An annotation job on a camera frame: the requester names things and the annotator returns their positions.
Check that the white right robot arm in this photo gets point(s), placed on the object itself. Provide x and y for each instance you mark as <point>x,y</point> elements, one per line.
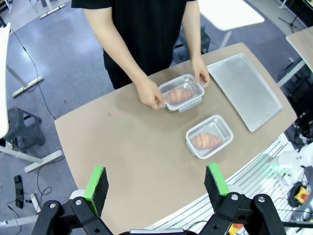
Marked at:
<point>293,156</point>

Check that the person's left forearm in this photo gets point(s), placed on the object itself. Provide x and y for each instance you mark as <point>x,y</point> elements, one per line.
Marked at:
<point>193,36</point>

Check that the white desk with T-legs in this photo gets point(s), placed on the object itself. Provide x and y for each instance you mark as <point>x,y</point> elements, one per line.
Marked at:
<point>3,73</point>

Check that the yellow emergency stop button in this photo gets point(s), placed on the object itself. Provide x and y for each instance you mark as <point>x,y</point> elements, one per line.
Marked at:
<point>302,194</point>
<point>238,225</point>

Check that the black power strip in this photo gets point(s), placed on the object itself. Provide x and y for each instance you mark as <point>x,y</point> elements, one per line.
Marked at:
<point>18,191</point>

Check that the person's black shirt torso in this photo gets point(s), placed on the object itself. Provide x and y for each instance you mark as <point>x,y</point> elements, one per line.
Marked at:
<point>146,29</point>

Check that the person's right hand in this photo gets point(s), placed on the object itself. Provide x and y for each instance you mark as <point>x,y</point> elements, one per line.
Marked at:
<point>149,93</point>

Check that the clear container near table edge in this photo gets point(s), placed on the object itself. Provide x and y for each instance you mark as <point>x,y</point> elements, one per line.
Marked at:
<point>191,148</point>

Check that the golden croissant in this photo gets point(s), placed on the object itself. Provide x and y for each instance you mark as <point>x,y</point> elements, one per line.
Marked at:
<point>179,95</point>
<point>206,141</point>

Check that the person's left hand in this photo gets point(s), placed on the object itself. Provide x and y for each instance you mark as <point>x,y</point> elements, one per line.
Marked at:
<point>201,73</point>

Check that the black tripod stand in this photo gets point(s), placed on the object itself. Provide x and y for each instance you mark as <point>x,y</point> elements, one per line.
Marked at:
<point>292,23</point>

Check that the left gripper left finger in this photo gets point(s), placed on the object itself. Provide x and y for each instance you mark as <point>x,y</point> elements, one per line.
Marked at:
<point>73,218</point>

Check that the clear plastic container centre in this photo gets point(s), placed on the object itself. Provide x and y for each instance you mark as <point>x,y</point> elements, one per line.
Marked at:
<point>215,127</point>

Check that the black plastic stool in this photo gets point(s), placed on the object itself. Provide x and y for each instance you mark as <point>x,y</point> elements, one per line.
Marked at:
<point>22,122</point>

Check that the white power strip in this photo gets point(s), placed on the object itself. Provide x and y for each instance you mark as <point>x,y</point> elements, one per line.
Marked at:
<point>35,203</point>

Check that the white desk foot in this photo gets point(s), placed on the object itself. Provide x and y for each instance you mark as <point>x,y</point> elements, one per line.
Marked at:
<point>52,9</point>

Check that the brown table with metal legs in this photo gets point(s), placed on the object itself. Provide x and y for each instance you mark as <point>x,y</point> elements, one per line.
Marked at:
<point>303,44</point>

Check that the clear plastic container right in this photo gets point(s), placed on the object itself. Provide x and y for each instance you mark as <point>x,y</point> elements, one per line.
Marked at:
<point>187,86</point>

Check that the perforated metal baking tray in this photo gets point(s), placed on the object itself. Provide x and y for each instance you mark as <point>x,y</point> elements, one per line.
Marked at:
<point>244,90</point>

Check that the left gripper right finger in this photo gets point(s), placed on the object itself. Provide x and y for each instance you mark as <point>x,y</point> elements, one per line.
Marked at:
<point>244,215</point>

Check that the white table with leg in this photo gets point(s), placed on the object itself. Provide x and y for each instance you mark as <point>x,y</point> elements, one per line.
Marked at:
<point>230,12</point>

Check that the person's right forearm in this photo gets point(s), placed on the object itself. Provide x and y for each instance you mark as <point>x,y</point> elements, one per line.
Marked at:
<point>112,46</point>

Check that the clear plastic container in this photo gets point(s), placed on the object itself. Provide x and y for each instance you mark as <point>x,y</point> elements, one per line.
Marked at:
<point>215,127</point>
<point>187,86</point>

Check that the white aluminium profile base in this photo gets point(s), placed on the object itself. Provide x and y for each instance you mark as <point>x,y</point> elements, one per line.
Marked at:
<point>256,176</point>

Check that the clear lid with grey latches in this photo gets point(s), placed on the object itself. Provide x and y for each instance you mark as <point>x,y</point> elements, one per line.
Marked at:
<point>184,107</point>

